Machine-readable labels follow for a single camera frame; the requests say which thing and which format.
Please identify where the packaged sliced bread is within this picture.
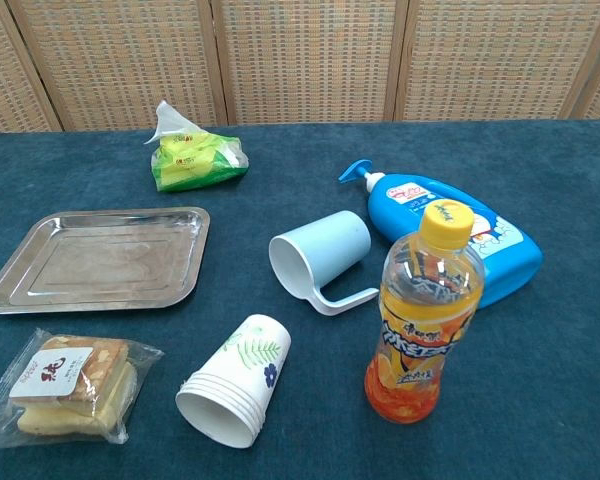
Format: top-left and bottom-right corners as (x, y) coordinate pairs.
(0, 327), (165, 450)

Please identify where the stainless steel tray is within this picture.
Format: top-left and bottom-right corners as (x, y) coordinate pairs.
(0, 206), (212, 316)

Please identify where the light blue plastic mug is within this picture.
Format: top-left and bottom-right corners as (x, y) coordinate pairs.
(268, 209), (381, 317)

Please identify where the green tissue pack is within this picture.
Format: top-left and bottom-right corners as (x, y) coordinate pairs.
(143, 99), (250, 194)

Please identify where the stack of printed paper cups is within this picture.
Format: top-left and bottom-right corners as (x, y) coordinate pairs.
(175, 313), (293, 450)

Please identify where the orange juice bottle yellow cap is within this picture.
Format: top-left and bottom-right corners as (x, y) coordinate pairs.
(363, 199), (487, 425)

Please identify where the woven wooden folding screen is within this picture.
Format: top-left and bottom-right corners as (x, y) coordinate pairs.
(0, 0), (600, 134)

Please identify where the blue pump lotion bottle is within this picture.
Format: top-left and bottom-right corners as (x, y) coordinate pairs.
(338, 159), (545, 310)

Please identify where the dark teal tablecloth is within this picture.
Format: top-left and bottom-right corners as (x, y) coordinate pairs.
(0, 117), (600, 480)

